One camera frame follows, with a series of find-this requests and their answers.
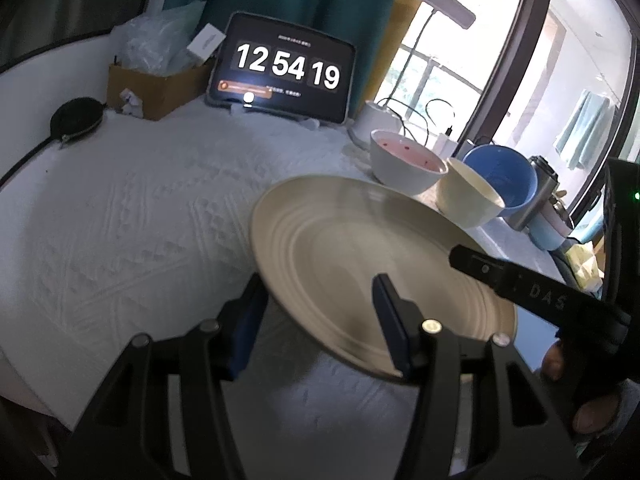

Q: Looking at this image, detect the beige ribbed plate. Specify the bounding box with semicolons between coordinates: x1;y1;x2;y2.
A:
250;174;517;385

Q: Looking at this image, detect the person's right hand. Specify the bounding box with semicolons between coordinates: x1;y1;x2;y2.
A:
541;341;626;437

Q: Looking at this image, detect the yellow tissue pack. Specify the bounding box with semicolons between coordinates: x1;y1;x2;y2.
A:
567;242;603;291

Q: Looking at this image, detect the steel thermos bottle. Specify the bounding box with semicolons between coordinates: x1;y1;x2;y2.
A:
510;154;560;233

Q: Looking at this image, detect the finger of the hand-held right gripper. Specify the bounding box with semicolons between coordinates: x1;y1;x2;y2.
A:
448;244;631;331

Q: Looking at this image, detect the light blue hanging towel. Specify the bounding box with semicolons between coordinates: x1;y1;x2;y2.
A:
555;89;616;171

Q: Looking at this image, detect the black charging cable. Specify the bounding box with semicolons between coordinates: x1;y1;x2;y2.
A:
375;97;456;136

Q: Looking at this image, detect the tablet showing clock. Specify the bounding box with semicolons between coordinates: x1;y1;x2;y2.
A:
206;10;358;125

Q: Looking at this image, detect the black round pouch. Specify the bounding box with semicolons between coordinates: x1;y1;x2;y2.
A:
50;97;108;148

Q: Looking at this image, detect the black pouch cord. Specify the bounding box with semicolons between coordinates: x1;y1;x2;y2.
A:
0;132;63;188

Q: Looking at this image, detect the blue bowl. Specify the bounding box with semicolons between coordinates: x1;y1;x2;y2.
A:
462;144;538;218

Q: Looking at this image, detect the small white box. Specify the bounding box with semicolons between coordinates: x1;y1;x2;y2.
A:
186;22;227;67

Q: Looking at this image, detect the white lamp base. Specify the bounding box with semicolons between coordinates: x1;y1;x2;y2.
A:
348;100;408;148

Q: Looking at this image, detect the cardboard box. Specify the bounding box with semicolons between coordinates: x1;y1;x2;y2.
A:
106;57;217;122

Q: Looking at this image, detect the light blue cup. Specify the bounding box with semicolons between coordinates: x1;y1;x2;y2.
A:
527;200;576;252

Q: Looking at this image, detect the crumpled white paper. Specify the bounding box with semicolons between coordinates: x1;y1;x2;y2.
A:
119;87;146;118

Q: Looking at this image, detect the white desk lamp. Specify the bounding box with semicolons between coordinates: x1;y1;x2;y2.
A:
385;0;477;116

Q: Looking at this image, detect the white charger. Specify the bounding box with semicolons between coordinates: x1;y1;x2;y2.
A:
434;127;458;156

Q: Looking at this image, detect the dark window frame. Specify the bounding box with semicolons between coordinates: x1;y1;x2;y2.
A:
470;0;640;221

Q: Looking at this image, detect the pink strawberry bowl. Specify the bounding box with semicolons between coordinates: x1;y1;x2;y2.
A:
369;129;449;197

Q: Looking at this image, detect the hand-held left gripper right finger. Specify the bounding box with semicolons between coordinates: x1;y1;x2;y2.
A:
371;273;583;480

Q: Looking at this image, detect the yellow curtain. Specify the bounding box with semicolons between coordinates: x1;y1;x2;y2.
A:
360;0;446;111

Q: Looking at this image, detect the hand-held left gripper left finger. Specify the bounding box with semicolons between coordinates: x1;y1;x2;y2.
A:
55;272;271;480

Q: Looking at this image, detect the cream bowl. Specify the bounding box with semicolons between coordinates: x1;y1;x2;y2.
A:
436;157;506;228

